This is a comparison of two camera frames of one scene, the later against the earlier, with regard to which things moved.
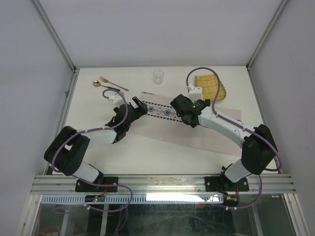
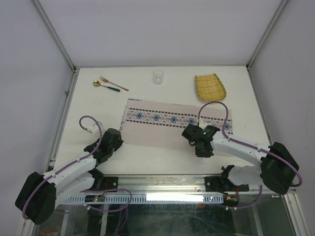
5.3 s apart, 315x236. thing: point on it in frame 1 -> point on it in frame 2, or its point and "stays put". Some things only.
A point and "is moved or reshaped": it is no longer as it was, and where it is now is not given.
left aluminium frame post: [55, 36] stays put
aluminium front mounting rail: [161, 184] stays put
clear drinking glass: [158, 75] stays put
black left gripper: [141, 108] -> [118, 144]
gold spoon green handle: [97, 83] stays put
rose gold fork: [106, 80] stays put
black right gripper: [207, 101] -> [200, 154]
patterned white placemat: [161, 121] is moved or reshaped
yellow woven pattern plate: [209, 83] stays put
